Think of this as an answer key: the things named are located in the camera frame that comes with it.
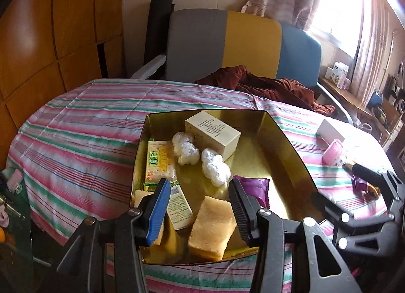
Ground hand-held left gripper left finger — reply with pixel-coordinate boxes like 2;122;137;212
56;178;171;293

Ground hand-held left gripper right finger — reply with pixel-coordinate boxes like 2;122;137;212
228;177;363;293

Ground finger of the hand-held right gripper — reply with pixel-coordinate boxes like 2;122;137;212
312;191;393;254
352;163;405;224

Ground purple snack packet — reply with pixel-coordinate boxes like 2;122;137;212
233;176;270;209
352;175;369;195

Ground yellow sponge cake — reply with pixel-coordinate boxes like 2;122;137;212
133;188;166;247
188;196;237;261

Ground small green white box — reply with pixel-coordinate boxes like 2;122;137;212
166;184;194;230

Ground pink plastic cup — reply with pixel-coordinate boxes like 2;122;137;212
322;139;344;167

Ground yellow green cracker packet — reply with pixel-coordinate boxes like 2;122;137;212
144;140;178;190

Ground white plastic bag bundle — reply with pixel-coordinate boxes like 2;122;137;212
201;148;231;187
172;132;200;166

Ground white cardboard box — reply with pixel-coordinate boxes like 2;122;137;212
316;118;346;144

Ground gold tin box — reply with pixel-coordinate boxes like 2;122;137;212
130;110;320;265

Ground cream cardboard box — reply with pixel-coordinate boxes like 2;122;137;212
185;111;241;161

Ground blue cup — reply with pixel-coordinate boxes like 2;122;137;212
369;90;384;107

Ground wooden desk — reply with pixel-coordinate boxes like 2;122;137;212
318;76;393;142

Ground white boxes on desk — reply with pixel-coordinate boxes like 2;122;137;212
326;62;349;88

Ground striped tablecloth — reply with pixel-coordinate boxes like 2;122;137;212
7;78;396;293

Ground red-brown cloth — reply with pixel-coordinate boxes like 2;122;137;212
194;65;335;115

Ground grey yellow blue chair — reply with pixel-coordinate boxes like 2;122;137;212
131;9;353;126

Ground bright window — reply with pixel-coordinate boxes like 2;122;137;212
308;0;371;56

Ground black rolled mat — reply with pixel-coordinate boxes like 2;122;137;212
144;0;174;75

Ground wooden wardrobe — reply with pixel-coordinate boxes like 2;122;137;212
0;0;125;167

